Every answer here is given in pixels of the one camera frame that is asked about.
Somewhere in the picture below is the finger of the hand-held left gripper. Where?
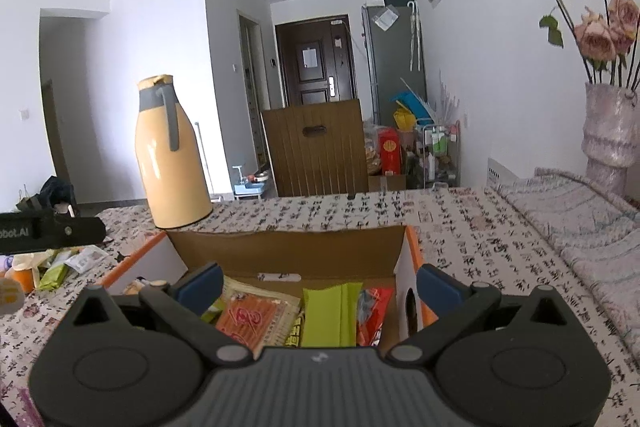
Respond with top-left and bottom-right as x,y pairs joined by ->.
46,216 -> 107,249

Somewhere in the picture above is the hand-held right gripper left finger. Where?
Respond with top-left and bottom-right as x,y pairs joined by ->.
65,263 -> 256,371

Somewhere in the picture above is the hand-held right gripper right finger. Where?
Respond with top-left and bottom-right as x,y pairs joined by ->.
387,263 -> 576,366

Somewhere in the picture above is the striped cracker packet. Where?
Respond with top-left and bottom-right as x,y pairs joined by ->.
215,289 -> 301,355

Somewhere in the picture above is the red snack bag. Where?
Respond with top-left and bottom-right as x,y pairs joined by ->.
356,288 -> 397,350

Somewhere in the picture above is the red cardboard box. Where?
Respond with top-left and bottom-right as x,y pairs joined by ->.
97,224 -> 441,349

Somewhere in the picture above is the long green snack packet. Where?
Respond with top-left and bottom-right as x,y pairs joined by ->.
300,282 -> 362,348

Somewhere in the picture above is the small white packet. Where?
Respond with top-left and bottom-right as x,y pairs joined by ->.
65,247 -> 108,273

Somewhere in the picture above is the black bag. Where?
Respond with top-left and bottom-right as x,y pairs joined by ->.
17,176 -> 78,215

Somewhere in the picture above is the small green packet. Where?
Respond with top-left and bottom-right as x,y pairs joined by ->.
37,264 -> 68,293

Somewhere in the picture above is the yellow thermos jug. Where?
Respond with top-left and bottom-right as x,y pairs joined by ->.
136,75 -> 213,229

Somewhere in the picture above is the small blue cart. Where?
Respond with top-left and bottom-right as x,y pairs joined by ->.
232,164 -> 273,200

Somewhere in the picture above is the white perforated panel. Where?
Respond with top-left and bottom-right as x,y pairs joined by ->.
486,157 -> 516,188

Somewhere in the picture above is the red gift box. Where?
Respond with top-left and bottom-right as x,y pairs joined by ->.
377,128 -> 405,175

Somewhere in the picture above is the grey quilted blanket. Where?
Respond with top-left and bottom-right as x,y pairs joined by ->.
500,167 -> 640,333

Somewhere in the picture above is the brown wooden chair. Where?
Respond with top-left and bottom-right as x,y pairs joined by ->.
261,99 -> 368,198

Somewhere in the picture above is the yellow bag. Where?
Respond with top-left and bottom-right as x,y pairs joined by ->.
394,109 -> 418,132

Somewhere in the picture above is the white stick bundle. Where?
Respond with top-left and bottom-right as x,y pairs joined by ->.
430,72 -> 461,128

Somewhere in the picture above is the blue plastic dustpan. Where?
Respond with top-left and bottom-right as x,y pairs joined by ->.
392,92 -> 426,112

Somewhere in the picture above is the grey fridge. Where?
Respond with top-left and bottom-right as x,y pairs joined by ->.
361,2 -> 428,128

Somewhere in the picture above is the pink ribbed vase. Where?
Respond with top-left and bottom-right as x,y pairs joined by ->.
581,82 -> 640,198

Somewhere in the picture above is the dark brown door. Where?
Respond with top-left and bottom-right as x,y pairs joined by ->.
275,14 -> 357,108

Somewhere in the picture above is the white hanging umbrella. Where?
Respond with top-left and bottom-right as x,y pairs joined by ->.
406,1 -> 423,72

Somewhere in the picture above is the paper sheet on fridge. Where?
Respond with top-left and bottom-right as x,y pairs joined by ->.
372,7 -> 401,32

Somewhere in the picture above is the dried pink rose bouquet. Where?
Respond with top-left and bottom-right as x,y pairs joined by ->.
499,0 -> 640,88

